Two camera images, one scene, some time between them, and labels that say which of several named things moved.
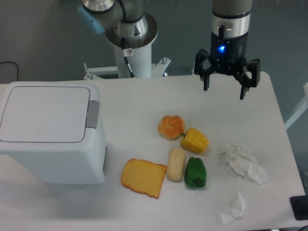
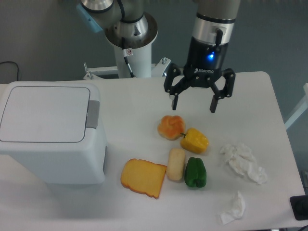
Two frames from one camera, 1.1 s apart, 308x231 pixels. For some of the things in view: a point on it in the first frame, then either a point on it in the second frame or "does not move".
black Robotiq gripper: x=227 y=57 → x=205 y=61
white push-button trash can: x=53 y=128 does not move
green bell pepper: x=195 y=173 does not move
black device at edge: x=299 y=205 does not move
